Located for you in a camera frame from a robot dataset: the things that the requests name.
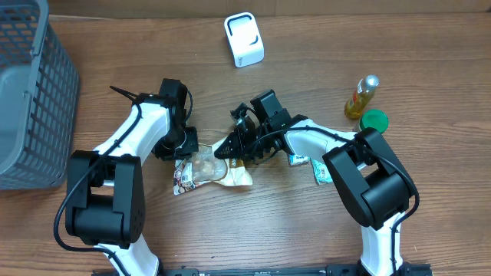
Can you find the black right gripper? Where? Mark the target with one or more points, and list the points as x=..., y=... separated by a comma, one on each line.
x=242, y=145

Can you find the white barcode scanner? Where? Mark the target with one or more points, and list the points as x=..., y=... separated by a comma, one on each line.
x=244, y=39

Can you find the teal tissue packet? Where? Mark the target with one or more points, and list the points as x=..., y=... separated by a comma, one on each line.
x=296, y=160

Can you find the teal white box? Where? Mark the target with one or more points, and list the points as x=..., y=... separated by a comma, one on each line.
x=321, y=173

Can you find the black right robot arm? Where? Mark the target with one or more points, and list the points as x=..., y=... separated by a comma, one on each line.
x=373, y=185

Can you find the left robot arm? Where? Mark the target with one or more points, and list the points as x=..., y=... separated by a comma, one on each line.
x=104, y=209

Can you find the grey plastic mesh basket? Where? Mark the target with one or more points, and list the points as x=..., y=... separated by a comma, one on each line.
x=39, y=94

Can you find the green lid jar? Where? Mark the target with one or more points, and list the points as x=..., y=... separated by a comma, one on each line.
x=376, y=119

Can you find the yellow oil bottle silver cap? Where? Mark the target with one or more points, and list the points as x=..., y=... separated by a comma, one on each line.
x=363, y=94

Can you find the white packet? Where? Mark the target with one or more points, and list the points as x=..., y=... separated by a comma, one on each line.
x=203, y=167

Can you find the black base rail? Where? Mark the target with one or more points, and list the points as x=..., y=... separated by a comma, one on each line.
x=268, y=272

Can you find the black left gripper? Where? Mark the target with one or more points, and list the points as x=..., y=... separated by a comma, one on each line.
x=188, y=142

